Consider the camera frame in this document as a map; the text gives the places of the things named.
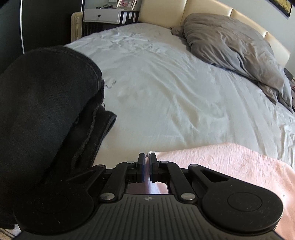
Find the folded black clothes pile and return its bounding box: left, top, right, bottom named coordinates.
left=1, top=47, right=117, bottom=229

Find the wall painting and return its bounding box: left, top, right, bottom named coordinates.
left=270, top=0, right=292, bottom=18

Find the black wardrobe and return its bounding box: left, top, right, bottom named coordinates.
left=1, top=0, right=84, bottom=73

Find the grey bed sheet mattress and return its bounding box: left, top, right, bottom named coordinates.
left=68, top=23, right=294, bottom=168

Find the cream padded headboard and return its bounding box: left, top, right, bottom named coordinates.
left=138, top=0, right=292, bottom=68

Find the pink embossed garment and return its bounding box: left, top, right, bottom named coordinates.
left=124, top=142, right=295, bottom=240

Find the grey crumpled duvet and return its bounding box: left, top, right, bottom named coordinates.
left=171, top=13, right=292, bottom=111

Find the white left nightstand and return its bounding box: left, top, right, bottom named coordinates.
left=81, top=8, right=139, bottom=37

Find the framed photo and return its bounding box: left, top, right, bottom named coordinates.
left=117, top=0, right=137, bottom=9

